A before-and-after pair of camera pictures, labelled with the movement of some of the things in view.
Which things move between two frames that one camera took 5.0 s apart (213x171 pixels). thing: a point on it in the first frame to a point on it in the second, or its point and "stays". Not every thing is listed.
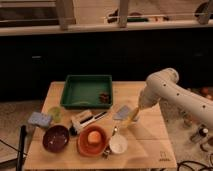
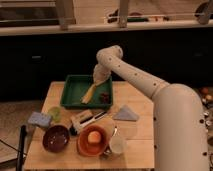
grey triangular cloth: x=122 y=114 stays
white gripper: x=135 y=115 to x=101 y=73
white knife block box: x=78 y=120 stays
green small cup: x=55 y=112 stays
